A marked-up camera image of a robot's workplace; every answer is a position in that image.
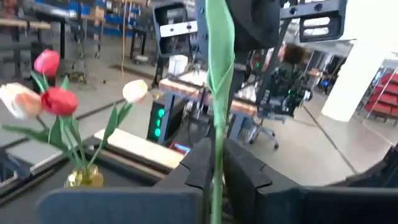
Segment salmon pink tulip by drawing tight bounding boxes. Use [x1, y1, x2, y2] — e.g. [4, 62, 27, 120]
[203, 0, 236, 224]

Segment wooden workbench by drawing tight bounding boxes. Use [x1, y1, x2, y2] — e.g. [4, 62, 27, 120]
[157, 77, 261, 147]

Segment person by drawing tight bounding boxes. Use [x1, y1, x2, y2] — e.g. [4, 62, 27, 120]
[266, 42, 313, 118]

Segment black device green lights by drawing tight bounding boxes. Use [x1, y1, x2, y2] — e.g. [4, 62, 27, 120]
[146, 98, 175, 146]

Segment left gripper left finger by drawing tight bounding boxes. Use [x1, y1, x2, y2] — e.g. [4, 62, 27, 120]
[37, 138, 215, 224]

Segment black table mat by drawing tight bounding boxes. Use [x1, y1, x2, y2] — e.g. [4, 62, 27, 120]
[0, 164, 187, 224]

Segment gray office chair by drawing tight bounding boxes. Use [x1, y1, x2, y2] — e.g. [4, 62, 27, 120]
[247, 90, 312, 151]

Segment red storage rack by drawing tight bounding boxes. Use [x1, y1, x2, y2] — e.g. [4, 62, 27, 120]
[363, 73, 398, 119]

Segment white bucket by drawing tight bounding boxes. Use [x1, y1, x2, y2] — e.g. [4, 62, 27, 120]
[167, 55, 190, 76]

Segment yellow cable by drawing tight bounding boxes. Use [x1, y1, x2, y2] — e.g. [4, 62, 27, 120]
[120, 0, 129, 77]

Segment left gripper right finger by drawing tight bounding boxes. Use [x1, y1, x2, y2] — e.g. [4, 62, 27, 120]
[222, 139, 398, 224]

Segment blue shelving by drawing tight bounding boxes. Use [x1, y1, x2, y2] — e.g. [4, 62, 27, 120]
[34, 0, 150, 35]

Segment yellow glass vase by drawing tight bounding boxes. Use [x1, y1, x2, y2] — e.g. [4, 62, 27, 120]
[64, 164, 105, 188]

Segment red tool case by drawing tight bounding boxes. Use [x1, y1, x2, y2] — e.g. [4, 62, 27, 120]
[169, 140, 192, 156]

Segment dark side table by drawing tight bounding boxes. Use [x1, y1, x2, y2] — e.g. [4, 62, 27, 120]
[0, 17, 68, 80]

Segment red tulip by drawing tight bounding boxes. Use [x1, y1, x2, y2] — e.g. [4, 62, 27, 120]
[29, 49, 88, 175]
[40, 86, 91, 175]

